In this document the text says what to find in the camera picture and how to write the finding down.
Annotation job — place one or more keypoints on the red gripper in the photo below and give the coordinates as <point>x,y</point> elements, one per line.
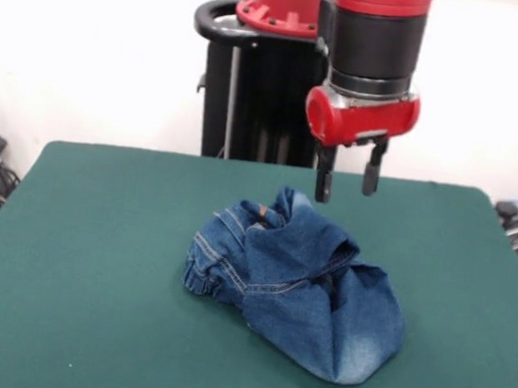
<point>369,120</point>

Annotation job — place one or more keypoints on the blue denim jeans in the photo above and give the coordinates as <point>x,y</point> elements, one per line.
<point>304,291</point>

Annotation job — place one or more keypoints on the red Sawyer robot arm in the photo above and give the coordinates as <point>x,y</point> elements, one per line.
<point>376,49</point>

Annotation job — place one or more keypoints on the dark green table cloth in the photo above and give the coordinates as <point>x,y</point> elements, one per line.
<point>97,232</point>

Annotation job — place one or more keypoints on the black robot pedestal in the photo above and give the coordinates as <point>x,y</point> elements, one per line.
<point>258,110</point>

